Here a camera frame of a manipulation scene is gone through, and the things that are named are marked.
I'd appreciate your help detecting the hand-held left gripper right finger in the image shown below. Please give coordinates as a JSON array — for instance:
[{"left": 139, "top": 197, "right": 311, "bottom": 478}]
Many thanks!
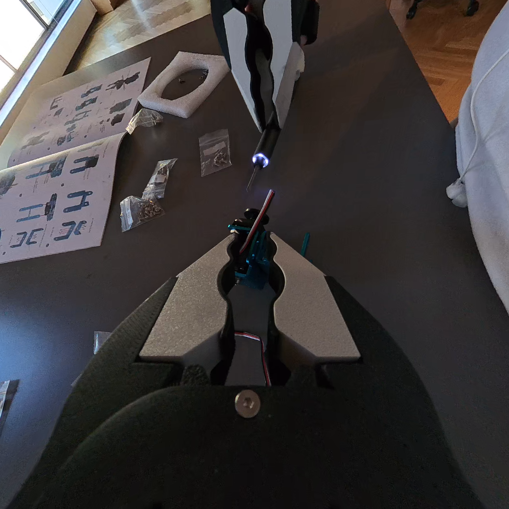
[{"left": 270, "top": 232, "right": 362, "bottom": 383}]

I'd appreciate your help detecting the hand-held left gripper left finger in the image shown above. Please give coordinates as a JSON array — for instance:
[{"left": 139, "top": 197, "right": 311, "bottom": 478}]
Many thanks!
[{"left": 139, "top": 234, "right": 239, "bottom": 385}]

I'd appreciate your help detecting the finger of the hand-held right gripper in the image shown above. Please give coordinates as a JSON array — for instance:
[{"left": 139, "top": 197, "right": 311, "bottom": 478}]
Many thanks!
[
  {"left": 223, "top": 7, "right": 268, "bottom": 134},
  {"left": 264, "top": 0, "right": 307, "bottom": 128}
]

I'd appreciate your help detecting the black screwdriver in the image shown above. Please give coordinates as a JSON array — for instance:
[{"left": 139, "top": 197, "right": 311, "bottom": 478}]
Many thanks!
[{"left": 246, "top": 52, "right": 281, "bottom": 192}]

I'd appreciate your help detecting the servo with blue bracket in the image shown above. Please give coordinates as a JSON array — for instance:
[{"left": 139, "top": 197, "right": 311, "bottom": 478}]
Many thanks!
[{"left": 228, "top": 207, "right": 311, "bottom": 289}]

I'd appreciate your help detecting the dark grey desk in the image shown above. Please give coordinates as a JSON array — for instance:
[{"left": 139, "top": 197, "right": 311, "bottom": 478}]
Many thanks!
[{"left": 0, "top": 0, "right": 509, "bottom": 509}]

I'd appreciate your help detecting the white foam piece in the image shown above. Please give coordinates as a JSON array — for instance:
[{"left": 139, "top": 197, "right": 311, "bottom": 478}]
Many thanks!
[{"left": 137, "top": 51, "right": 230, "bottom": 119}]

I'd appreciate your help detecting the black office chair base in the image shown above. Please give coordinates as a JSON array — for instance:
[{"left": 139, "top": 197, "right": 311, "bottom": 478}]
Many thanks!
[{"left": 405, "top": 0, "right": 480, "bottom": 18}]

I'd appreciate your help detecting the clear bag of metal nuts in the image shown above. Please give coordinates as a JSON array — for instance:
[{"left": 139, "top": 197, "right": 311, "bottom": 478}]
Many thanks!
[{"left": 120, "top": 195, "right": 165, "bottom": 233}]

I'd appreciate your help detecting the instruction booklet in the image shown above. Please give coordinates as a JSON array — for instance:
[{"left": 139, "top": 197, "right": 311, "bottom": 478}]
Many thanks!
[{"left": 0, "top": 57, "right": 152, "bottom": 264}]

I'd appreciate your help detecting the large window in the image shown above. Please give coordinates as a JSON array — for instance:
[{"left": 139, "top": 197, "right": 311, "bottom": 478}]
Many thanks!
[{"left": 0, "top": 0, "right": 76, "bottom": 124}]

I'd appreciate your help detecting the person's white top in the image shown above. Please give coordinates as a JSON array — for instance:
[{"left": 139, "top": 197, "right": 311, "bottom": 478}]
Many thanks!
[{"left": 445, "top": 4, "right": 509, "bottom": 311}]

